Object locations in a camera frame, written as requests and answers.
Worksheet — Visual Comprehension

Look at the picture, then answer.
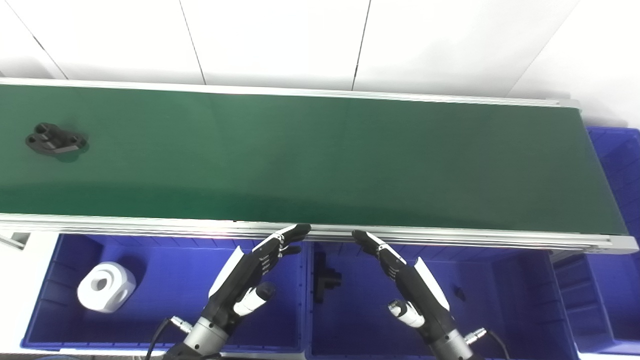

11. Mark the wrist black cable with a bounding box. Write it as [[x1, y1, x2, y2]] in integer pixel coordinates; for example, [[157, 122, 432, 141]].
[[465, 327, 512, 360], [145, 316, 194, 360]]

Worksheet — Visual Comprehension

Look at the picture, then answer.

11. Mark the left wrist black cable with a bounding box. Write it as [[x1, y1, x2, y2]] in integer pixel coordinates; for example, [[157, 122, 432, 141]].
[[145, 316, 194, 360]]

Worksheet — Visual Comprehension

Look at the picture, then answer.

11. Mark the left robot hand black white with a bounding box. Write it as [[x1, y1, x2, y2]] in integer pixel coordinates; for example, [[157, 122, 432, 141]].
[[204, 223, 312, 333]]

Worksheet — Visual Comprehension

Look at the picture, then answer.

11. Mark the blue bin with white part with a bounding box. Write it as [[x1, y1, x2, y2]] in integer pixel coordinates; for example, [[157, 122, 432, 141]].
[[21, 234, 307, 354]]

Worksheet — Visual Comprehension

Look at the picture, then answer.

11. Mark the large empty blue bin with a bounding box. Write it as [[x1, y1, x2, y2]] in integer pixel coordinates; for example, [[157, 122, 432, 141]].
[[552, 126, 640, 357]]

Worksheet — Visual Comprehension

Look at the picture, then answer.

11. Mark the aluminium conveyor leg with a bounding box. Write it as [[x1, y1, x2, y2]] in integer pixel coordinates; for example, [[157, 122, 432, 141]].
[[0, 232, 30, 251]]

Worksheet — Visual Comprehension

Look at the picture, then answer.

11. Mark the black flange part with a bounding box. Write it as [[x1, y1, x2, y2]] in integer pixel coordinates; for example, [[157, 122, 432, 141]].
[[25, 122, 89, 157]]

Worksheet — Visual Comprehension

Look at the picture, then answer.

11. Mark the green conveyor belt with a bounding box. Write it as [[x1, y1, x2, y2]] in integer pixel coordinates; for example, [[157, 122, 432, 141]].
[[0, 84, 629, 236], [0, 77, 640, 256]]

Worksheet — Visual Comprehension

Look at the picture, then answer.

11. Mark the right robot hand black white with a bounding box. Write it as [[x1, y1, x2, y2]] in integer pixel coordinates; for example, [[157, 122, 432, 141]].
[[351, 230, 457, 344]]

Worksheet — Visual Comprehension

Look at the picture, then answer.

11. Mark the white block part with hole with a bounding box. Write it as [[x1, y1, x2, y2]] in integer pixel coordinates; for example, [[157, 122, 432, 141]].
[[77, 262, 137, 314]]

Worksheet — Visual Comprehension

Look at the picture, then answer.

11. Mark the black T-shaped part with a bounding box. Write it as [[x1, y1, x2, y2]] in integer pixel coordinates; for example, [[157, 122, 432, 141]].
[[313, 251, 344, 305]]

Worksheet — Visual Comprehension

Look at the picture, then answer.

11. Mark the blue bin with black parts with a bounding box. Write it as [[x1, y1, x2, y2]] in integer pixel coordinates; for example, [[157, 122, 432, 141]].
[[304, 240, 582, 360]]

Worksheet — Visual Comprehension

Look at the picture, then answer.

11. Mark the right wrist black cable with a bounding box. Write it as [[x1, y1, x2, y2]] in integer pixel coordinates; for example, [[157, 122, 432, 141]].
[[465, 327, 512, 360]]

